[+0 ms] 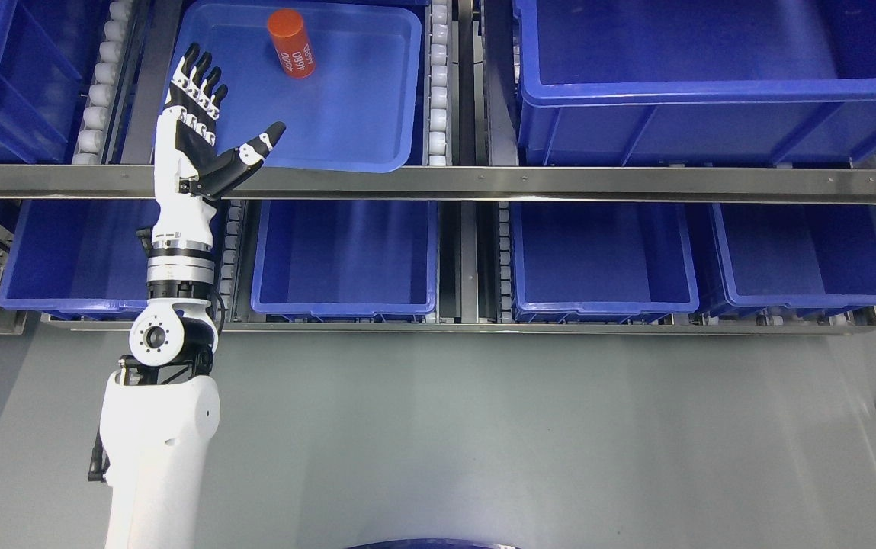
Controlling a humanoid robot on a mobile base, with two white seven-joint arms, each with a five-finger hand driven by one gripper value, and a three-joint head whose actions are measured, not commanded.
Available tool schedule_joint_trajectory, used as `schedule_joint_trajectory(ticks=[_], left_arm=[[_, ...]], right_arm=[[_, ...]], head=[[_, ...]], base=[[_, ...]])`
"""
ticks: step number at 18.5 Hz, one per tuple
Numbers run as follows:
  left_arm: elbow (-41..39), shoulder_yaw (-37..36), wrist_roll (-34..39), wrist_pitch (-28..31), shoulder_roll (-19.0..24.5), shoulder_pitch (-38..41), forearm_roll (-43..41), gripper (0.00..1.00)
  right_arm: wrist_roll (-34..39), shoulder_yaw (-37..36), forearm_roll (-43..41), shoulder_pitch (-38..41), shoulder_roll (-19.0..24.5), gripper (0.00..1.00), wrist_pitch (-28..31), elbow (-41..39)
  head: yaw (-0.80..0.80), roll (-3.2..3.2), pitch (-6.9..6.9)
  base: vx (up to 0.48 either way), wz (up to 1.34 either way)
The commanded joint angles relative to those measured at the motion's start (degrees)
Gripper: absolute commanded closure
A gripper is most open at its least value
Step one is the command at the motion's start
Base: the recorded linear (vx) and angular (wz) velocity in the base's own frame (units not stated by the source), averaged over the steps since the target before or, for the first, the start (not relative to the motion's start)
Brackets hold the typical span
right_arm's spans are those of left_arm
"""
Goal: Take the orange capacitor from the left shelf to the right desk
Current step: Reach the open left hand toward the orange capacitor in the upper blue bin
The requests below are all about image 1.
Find large blue bin upper right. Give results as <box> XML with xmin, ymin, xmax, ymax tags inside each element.
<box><xmin>513</xmin><ymin>1</ymin><xmax>876</xmax><ymax>166</ymax></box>

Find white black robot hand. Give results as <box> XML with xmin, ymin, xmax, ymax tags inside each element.
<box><xmin>152</xmin><ymin>43</ymin><xmax>287</xmax><ymax>249</ymax></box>

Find blue bin far right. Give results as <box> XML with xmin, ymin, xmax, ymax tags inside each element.
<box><xmin>686</xmin><ymin>203</ymin><xmax>876</xmax><ymax>317</ymax></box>

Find steel shelf rack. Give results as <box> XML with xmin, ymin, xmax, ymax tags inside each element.
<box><xmin>0</xmin><ymin>0</ymin><xmax>876</xmax><ymax>336</ymax></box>

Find blue bin lower right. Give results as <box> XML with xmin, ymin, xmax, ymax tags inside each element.
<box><xmin>509</xmin><ymin>201</ymin><xmax>700</xmax><ymax>324</ymax></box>

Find blue bin lower middle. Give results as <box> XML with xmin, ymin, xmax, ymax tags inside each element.
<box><xmin>250</xmin><ymin>201</ymin><xmax>440</xmax><ymax>323</ymax></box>

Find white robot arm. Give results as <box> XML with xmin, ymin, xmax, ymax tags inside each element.
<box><xmin>98</xmin><ymin>236</ymin><xmax>220</xmax><ymax>548</ymax></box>

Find orange cylindrical capacitor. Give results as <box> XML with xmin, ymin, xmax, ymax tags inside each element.
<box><xmin>266</xmin><ymin>9</ymin><xmax>316</xmax><ymax>79</ymax></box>

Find blue bin upper left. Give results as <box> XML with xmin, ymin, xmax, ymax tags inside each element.
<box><xmin>0</xmin><ymin>1</ymin><xmax>107</xmax><ymax>165</ymax></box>

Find shallow blue tray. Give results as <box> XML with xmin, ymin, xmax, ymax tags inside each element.
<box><xmin>172</xmin><ymin>1</ymin><xmax>422</xmax><ymax>173</ymax></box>

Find blue bin lower left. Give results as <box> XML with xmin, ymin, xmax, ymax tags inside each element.
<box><xmin>0</xmin><ymin>199</ymin><xmax>159</xmax><ymax>320</ymax></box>

